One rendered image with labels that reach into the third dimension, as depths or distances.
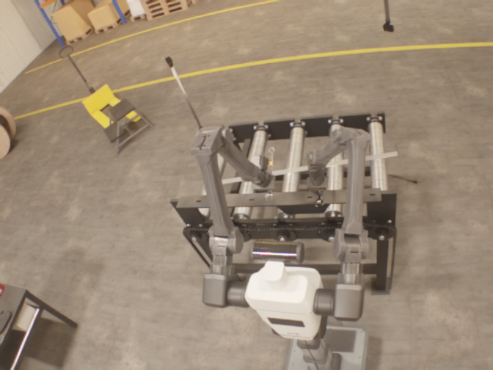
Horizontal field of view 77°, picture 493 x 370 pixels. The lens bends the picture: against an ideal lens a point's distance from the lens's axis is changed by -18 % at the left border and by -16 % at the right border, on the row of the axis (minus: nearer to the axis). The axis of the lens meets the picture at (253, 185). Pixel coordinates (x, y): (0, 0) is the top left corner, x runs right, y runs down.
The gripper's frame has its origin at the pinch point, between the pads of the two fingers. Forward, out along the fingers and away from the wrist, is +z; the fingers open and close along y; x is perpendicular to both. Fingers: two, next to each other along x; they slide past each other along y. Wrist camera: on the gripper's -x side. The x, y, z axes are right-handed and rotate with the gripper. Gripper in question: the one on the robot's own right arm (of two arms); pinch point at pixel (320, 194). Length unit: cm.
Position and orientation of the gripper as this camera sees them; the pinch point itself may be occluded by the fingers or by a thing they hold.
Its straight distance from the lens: 181.8
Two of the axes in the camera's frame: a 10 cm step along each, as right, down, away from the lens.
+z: 2.7, 6.5, 7.1
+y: -9.5, 0.4, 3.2
